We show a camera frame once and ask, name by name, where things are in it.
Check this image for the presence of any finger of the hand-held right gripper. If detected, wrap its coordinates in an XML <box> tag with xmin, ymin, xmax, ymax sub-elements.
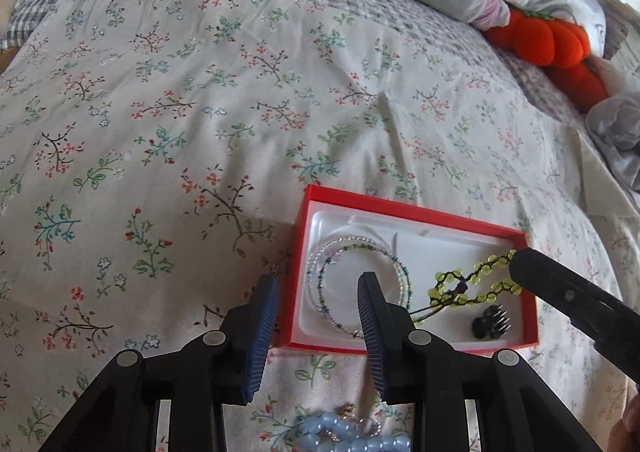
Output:
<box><xmin>507</xmin><ymin>248</ymin><xmax>640</xmax><ymax>363</ymax></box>

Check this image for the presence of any black hair claw clip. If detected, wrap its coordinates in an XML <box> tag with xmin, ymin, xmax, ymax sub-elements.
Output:
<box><xmin>470</xmin><ymin>313</ymin><xmax>511</xmax><ymax>339</ymax></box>

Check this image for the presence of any floral bed sheet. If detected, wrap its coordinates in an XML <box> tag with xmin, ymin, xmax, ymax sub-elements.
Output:
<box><xmin>0</xmin><ymin>0</ymin><xmax>640</xmax><ymax>452</ymax></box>

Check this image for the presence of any clear teal bead necklace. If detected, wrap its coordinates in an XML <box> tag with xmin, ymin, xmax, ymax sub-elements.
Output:
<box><xmin>306</xmin><ymin>233</ymin><xmax>413</xmax><ymax>337</ymax></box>

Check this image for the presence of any grey crumpled cloth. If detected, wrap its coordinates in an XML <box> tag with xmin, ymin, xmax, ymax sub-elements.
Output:
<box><xmin>586</xmin><ymin>93</ymin><xmax>640</xmax><ymax>193</ymax></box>

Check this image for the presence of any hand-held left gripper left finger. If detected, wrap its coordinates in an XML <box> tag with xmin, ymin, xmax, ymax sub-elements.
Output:
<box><xmin>35</xmin><ymin>274</ymin><xmax>279</xmax><ymax>452</ymax></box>

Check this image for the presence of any red jewelry box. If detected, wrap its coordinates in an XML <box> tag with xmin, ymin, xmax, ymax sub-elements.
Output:
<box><xmin>275</xmin><ymin>184</ymin><xmax>540</xmax><ymax>355</ymax></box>

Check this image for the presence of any orange pumpkin plush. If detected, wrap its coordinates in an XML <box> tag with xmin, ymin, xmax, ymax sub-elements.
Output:
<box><xmin>486</xmin><ymin>6</ymin><xmax>610</xmax><ymax>113</ymax></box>

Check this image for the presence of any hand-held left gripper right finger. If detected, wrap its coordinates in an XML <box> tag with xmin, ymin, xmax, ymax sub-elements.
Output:
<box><xmin>356</xmin><ymin>272</ymin><xmax>611</xmax><ymax>452</ymax></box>

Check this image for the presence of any green bead bracelet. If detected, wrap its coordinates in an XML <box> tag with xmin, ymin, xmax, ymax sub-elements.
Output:
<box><xmin>410</xmin><ymin>249</ymin><xmax>523</xmax><ymax>327</ymax></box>

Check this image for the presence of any pale blue bead bracelet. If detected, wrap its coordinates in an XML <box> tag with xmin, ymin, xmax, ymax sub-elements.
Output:
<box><xmin>295</xmin><ymin>411</ymin><xmax>413</xmax><ymax>452</ymax></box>

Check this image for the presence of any person's right hand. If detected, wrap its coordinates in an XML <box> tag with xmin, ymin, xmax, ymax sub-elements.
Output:
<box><xmin>612</xmin><ymin>384</ymin><xmax>640</xmax><ymax>452</ymax></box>

